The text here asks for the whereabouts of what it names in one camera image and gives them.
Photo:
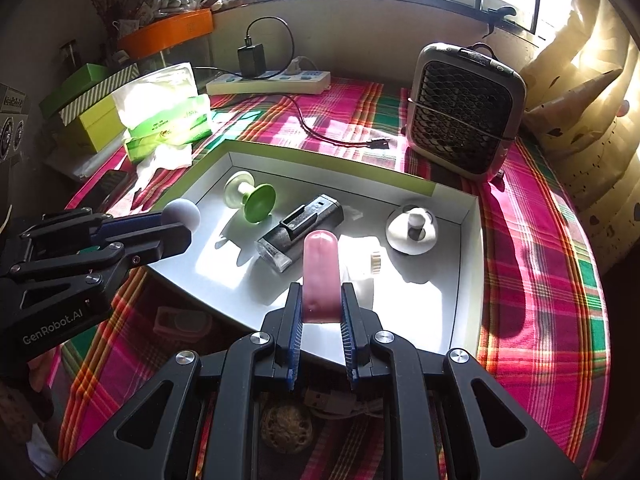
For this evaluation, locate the green cardboard box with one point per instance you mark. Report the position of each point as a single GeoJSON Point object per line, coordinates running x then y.
{"type": "Point", "coordinates": [200, 270]}

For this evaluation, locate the black phone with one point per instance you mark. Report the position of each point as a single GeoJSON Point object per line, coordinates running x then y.
{"type": "Point", "coordinates": [107, 187]}

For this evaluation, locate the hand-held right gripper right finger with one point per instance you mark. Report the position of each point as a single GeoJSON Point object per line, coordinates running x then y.
{"type": "Point", "coordinates": [348, 330]}

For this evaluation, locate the black handheld device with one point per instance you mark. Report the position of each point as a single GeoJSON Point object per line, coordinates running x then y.
{"type": "Point", "coordinates": [305, 222]}

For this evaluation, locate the cream heart-print curtain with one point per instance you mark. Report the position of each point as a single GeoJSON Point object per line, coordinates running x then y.
{"type": "Point", "coordinates": [590, 110]}

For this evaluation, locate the white power strip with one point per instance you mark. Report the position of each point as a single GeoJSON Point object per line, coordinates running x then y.
{"type": "Point", "coordinates": [270, 84]}

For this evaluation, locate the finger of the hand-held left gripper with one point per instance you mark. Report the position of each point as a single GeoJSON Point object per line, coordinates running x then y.
{"type": "Point", "coordinates": [155, 245]}
{"type": "Point", "coordinates": [130, 223]}

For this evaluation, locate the white pig-shaped toy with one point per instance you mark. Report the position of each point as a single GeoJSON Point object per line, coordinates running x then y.
{"type": "Point", "coordinates": [400, 235]}

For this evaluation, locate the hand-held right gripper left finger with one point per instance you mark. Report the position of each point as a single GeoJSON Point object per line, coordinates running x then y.
{"type": "Point", "coordinates": [295, 335]}

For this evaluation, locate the white plug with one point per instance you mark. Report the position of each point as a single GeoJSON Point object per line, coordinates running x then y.
{"type": "Point", "coordinates": [296, 66]}

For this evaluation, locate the black charger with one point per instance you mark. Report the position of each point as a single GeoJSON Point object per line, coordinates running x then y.
{"type": "Point", "coordinates": [251, 60]}

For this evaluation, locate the white ball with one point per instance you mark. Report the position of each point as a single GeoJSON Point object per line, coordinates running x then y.
{"type": "Point", "coordinates": [182, 210]}

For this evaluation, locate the orange box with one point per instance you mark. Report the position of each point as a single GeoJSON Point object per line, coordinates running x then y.
{"type": "Point", "coordinates": [165, 32]}

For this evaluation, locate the small grey fan heater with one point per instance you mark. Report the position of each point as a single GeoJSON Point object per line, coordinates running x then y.
{"type": "Point", "coordinates": [460, 120]}

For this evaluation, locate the dark green flat box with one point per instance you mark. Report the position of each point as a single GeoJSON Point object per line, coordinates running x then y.
{"type": "Point", "coordinates": [80, 77]}

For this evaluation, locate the green white spool holder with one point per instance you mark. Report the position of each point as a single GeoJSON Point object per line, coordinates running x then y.
{"type": "Point", "coordinates": [257, 202]}

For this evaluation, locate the green tissue pack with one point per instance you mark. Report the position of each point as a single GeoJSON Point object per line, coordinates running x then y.
{"type": "Point", "coordinates": [165, 120]}

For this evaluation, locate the striped box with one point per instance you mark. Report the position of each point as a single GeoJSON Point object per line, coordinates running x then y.
{"type": "Point", "coordinates": [100, 92]}

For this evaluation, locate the brown walnut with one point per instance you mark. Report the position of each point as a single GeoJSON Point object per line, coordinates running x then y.
{"type": "Point", "coordinates": [287, 430]}

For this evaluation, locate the clear white jar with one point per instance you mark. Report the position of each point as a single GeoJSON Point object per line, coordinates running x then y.
{"type": "Point", "coordinates": [374, 260]}

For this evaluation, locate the pink oval case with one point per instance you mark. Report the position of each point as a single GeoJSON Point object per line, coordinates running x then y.
{"type": "Point", "coordinates": [322, 275]}

